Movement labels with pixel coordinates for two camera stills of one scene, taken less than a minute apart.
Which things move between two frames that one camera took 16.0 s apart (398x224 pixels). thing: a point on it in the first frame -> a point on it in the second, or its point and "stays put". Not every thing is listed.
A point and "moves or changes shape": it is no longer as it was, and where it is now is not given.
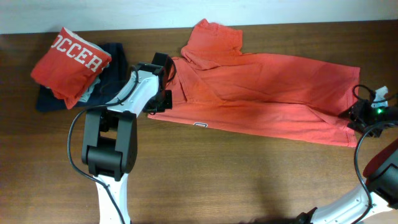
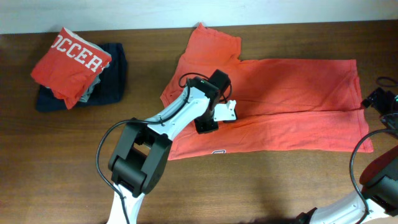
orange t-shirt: x=216 y=84 moves or changes shape
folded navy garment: x=111 y=81 stays put
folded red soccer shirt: x=70 y=66 stays put
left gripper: x=167 y=103 -> x=203 y=127
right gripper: x=359 y=111 -> x=380 y=105
